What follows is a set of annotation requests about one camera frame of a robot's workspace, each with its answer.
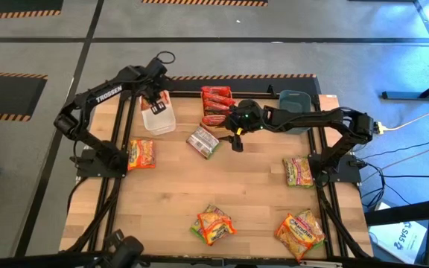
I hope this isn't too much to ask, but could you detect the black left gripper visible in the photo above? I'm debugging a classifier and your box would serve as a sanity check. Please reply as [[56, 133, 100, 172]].
[[135, 57, 171, 115]]

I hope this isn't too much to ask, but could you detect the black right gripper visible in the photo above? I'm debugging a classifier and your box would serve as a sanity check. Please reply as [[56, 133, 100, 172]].
[[220, 98, 267, 153]]

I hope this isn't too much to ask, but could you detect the white plastic bin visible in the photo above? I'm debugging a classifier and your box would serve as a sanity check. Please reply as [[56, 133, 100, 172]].
[[139, 91, 177, 136]]

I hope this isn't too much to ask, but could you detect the orange plastic bin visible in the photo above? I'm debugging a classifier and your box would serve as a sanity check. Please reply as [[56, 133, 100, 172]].
[[200, 86, 234, 130]]

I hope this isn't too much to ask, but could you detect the black mat with hazard stripes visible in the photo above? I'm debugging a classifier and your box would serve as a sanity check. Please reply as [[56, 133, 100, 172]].
[[0, 0, 65, 22], [162, 73, 322, 96], [0, 71, 48, 122], [142, 0, 270, 7]]

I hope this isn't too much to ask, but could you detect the blue-grey plastic bin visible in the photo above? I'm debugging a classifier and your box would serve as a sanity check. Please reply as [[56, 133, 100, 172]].
[[278, 89, 313, 135]]

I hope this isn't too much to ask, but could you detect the black desk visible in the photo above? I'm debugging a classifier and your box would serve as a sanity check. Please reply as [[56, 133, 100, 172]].
[[363, 197, 429, 268]]

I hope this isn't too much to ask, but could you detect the white box with blue print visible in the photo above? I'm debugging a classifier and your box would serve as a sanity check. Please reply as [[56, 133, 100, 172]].
[[369, 219, 428, 265]]

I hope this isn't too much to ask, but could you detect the silver metal bracket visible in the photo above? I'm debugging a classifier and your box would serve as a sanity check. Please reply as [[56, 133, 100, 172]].
[[298, 260, 344, 268]]

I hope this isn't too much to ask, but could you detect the white floor cable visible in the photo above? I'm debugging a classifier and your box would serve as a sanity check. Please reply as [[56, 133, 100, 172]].
[[384, 105, 429, 132]]

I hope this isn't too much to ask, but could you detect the black desk leg frame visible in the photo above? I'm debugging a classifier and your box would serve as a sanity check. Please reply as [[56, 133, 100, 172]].
[[381, 0, 429, 101]]

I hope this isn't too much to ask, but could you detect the black floor cable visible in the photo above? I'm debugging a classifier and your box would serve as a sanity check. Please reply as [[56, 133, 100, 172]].
[[381, 173, 429, 179]]

